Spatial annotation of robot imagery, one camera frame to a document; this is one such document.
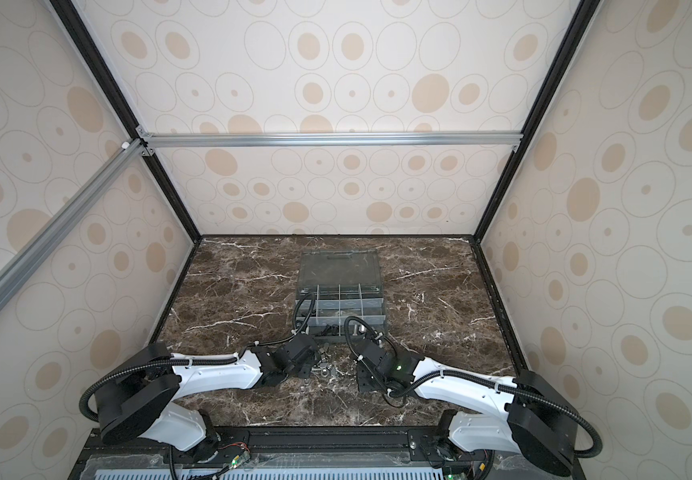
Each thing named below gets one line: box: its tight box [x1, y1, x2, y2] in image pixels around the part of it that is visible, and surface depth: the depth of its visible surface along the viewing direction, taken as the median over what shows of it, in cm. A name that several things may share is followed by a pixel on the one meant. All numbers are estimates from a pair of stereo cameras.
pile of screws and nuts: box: [302, 344, 359, 395], surface depth 87 cm
